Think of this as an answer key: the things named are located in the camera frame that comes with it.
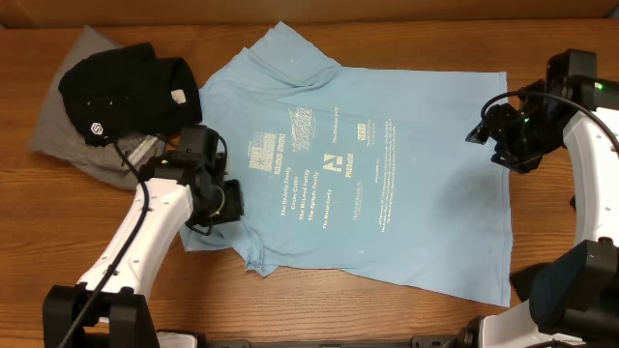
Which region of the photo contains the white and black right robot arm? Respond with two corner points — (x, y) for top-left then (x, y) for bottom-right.
(445, 49), (618, 347)

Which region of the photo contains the black cloth at table edge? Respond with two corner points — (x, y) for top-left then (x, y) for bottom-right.
(510, 263), (549, 302)

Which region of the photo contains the light blue printed t-shirt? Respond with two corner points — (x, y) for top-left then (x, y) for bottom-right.
(181, 24), (513, 306)

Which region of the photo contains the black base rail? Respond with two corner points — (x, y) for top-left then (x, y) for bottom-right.
(154, 331), (465, 348)

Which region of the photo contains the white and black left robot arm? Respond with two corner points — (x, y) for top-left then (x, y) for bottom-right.
(43, 125), (244, 347)

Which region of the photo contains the black folded garment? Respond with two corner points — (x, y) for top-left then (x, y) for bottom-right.
(58, 43), (202, 146)

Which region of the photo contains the grey folded garment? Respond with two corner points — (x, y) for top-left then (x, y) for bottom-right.
(30, 26), (137, 191)

